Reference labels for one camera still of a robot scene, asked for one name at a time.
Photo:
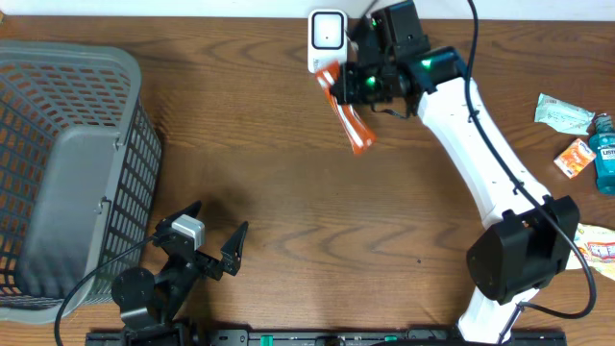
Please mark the teal wet wipes pack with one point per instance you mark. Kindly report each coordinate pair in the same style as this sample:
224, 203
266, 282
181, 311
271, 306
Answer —
563, 117

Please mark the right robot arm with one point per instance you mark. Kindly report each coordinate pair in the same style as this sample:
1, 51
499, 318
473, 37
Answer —
528, 234

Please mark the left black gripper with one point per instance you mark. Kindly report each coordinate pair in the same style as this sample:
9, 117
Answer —
231, 258

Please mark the red chocolate bar wrapper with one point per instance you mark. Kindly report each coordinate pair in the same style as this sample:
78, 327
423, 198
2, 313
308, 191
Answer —
359, 134

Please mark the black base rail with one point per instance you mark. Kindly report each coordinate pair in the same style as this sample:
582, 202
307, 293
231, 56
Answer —
238, 337

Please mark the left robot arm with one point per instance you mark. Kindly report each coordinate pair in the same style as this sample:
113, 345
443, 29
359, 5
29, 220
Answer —
149, 302

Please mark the white barcode scanner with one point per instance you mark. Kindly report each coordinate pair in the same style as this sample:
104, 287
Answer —
326, 38

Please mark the yellow snack package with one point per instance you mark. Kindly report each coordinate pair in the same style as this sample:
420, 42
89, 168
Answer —
597, 245

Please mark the orange tissue pack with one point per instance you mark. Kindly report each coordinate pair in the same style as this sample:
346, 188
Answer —
574, 158

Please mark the blue liquid bottle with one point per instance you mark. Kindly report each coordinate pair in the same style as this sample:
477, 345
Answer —
602, 144

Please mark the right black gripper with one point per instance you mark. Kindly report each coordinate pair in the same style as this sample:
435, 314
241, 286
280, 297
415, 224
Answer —
348, 91

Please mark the grey plastic shopping basket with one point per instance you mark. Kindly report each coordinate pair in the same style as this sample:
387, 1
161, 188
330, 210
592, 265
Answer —
79, 164

